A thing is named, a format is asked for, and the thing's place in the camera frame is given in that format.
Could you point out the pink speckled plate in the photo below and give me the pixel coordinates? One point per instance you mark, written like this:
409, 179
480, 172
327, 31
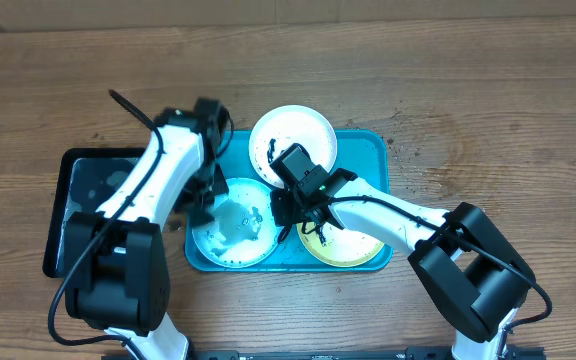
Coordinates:
280, 128

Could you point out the yellow-green speckled plate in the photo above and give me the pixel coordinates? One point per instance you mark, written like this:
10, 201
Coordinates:
341, 247

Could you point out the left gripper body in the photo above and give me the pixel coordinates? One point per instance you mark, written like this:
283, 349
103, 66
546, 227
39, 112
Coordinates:
196, 181

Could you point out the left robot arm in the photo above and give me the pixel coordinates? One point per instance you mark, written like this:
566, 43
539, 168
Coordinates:
117, 277

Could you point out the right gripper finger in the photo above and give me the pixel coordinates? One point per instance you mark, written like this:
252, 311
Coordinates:
283, 234
313, 228

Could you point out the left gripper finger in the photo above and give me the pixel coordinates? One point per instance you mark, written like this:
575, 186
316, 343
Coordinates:
197, 215
219, 187

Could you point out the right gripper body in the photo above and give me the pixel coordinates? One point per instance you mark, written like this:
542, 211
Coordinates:
292, 205

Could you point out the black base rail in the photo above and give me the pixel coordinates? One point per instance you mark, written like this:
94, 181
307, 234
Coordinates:
410, 353

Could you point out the green scrub sponge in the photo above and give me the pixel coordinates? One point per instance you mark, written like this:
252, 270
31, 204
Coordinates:
209, 208

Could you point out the light blue speckled plate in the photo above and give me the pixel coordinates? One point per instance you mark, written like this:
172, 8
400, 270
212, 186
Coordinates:
243, 232

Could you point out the black water basin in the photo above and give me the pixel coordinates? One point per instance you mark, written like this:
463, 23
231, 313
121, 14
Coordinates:
87, 178

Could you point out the teal plastic tray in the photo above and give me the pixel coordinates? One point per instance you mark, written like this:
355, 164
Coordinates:
360, 151

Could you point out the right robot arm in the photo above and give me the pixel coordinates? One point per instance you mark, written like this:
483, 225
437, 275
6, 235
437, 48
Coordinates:
473, 275

